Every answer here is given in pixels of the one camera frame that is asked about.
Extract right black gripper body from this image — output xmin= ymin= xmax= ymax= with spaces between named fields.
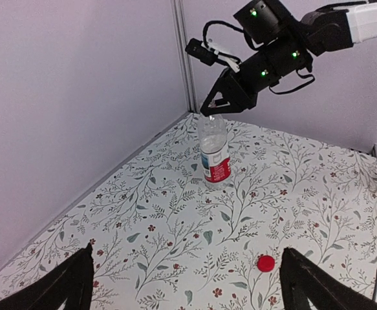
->
xmin=219 ymin=69 xmax=257 ymax=112

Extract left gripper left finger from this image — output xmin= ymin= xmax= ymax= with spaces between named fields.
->
xmin=0 ymin=244 xmax=94 ymax=309

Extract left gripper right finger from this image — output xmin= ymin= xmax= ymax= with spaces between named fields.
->
xmin=279 ymin=247 xmax=377 ymax=310

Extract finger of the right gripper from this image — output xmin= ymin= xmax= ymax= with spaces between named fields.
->
xmin=200 ymin=79 xmax=240 ymax=116

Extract red bottle cap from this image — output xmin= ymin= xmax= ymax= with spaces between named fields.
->
xmin=257 ymin=255 xmax=275 ymax=273

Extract clear bottle red label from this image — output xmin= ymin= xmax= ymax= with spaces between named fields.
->
xmin=197 ymin=114 xmax=231 ymax=191

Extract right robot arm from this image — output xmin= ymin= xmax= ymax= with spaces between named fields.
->
xmin=186 ymin=1 xmax=377 ymax=116

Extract floral table mat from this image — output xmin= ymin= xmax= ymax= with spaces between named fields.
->
xmin=0 ymin=114 xmax=377 ymax=309

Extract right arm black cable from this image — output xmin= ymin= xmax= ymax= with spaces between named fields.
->
xmin=202 ymin=21 xmax=315 ymax=95

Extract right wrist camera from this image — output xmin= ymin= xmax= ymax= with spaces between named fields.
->
xmin=185 ymin=38 xmax=241 ymax=73

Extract right aluminium frame post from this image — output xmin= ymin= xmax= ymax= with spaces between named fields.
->
xmin=170 ymin=0 xmax=199 ymax=113

